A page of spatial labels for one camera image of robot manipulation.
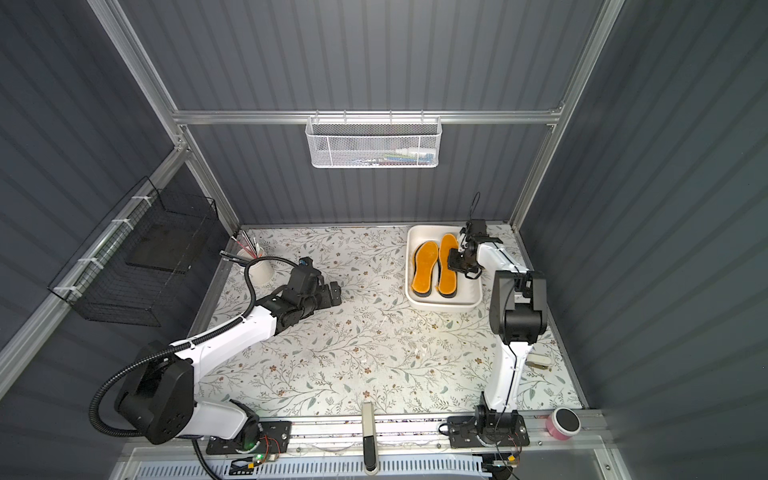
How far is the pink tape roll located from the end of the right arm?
390mm

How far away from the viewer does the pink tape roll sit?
0.71 m

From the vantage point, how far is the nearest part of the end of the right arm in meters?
0.77
